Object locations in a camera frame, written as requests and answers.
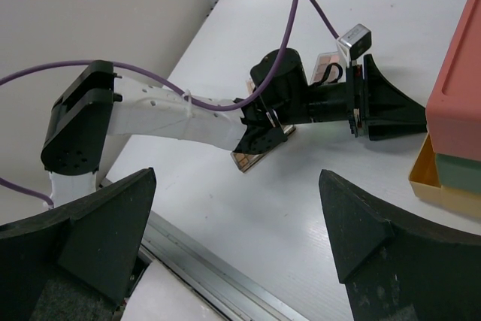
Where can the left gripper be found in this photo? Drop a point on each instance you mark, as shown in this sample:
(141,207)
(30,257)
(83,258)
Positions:
(386,112)

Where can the right gripper thin right finger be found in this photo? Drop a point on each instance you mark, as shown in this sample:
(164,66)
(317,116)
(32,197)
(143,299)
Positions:
(394,264)

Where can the right gripper large left finger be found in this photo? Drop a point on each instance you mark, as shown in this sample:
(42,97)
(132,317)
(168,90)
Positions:
(74,262)

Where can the green drawer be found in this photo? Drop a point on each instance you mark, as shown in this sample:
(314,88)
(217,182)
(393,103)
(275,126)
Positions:
(458,173)

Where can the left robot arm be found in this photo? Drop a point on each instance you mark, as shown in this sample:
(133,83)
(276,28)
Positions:
(99,104)

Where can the coral drawer cabinet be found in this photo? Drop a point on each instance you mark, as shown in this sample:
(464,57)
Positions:
(453,108)

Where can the pink eyeshadow palette clear case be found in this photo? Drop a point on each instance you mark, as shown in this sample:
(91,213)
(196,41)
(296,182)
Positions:
(328,69)

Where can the white cover plate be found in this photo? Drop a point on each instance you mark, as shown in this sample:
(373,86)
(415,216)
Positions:
(159,295)

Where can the aluminium front rail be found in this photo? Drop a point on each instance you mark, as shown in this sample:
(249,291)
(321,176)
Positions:
(247,254)

